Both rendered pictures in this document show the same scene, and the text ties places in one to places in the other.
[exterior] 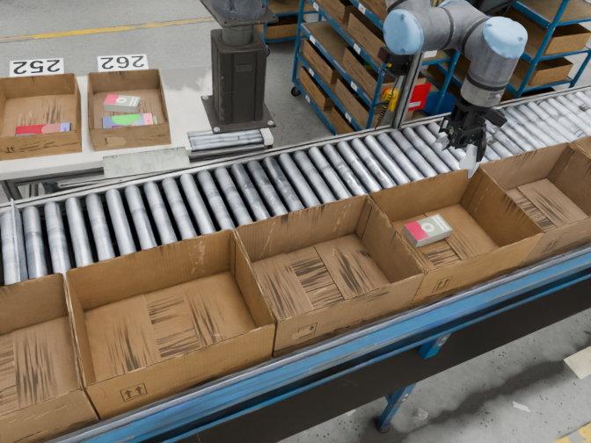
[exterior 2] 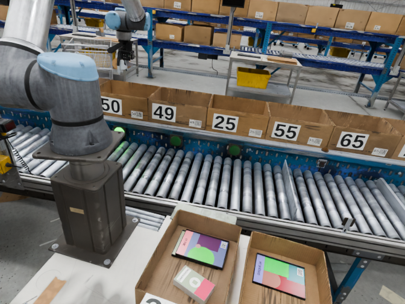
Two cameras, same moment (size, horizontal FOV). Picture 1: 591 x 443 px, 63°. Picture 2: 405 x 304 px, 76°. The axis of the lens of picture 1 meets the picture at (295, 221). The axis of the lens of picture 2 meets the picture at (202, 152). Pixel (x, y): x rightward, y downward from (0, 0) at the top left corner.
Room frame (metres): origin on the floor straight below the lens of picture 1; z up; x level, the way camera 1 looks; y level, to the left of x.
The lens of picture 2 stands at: (2.06, 1.07, 1.64)
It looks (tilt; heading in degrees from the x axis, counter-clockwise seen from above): 30 degrees down; 216
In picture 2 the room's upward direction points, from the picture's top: 6 degrees clockwise
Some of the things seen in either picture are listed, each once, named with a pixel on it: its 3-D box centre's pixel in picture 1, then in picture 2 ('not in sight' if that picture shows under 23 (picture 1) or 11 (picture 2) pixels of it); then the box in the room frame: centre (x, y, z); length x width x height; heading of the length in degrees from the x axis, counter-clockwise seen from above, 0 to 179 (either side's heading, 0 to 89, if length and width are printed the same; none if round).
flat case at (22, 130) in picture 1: (42, 136); (279, 274); (1.35, 0.97, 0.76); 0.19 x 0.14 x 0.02; 111
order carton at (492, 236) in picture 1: (445, 232); (128, 99); (0.97, -0.43, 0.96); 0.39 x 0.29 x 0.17; 120
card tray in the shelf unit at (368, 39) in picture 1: (390, 35); not in sight; (2.52, -0.36, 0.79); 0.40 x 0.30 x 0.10; 31
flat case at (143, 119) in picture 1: (128, 127); (203, 248); (1.46, 0.69, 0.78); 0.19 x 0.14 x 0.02; 113
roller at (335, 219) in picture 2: not in sight; (326, 198); (0.68, 0.97, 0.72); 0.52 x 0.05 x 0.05; 30
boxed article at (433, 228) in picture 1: (426, 230); not in sight; (1.02, -0.40, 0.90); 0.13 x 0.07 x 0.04; 122
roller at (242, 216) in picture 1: (242, 215); (171, 172); (1.14, 0.19, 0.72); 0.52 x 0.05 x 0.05; 30
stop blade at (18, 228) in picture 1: (21, 262); (288, 186); (0.79, 0.78, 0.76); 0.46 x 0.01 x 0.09; 30
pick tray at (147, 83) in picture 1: (128, 107); (194, 262); (1.55, 0.71, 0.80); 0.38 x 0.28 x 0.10; 22
